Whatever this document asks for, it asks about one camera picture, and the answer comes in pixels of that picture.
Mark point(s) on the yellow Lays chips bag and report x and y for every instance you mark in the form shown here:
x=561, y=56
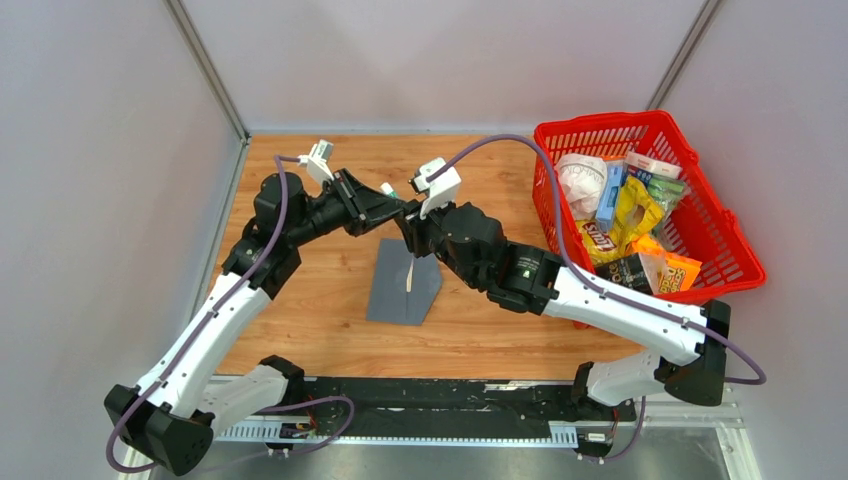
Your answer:
x=636, y=214

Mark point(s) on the aluminium frame rail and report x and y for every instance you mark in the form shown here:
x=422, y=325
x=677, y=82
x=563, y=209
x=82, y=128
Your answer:
x=284, y=426

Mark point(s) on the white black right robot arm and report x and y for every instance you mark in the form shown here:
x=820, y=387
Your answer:
x=682, y=355

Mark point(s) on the white red carton box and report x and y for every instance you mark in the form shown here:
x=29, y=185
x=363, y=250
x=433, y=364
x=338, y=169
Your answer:
x=653, y=166

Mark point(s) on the green snack packet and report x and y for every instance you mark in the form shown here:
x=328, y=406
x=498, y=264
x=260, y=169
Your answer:
x=667, y=192

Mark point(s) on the white crumpled plastic bag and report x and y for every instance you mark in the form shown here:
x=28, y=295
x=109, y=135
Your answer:
x=582, y=179

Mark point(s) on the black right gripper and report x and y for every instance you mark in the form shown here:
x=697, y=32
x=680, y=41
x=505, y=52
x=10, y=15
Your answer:
x=415, y=223

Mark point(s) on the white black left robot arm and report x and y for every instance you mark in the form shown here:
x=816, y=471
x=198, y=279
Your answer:
x=172, y=414

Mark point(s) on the black snack bag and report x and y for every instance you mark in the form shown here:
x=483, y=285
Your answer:
x=637, y=271

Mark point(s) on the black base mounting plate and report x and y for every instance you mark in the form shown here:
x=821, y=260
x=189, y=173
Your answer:
x=447, y=408

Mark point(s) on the red plastic shopping basket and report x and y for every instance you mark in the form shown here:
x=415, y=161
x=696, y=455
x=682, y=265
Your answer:
x=700, y=227

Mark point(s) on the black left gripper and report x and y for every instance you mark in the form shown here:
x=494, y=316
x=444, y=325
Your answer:
x=352, y=193

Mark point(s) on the white letter paper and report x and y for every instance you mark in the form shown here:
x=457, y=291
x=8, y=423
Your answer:
x=409, y=281

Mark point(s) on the green white glue stick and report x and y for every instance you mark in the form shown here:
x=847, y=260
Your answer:
x=388, y=190

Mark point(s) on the orange snack bag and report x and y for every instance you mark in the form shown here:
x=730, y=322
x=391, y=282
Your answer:
x=667, y=272

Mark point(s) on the grey-blue paper envelope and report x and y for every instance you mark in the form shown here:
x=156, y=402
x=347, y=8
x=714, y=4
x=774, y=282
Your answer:
x=404, y=287

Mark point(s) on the blue box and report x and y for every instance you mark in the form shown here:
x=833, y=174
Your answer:
x=605, y=212

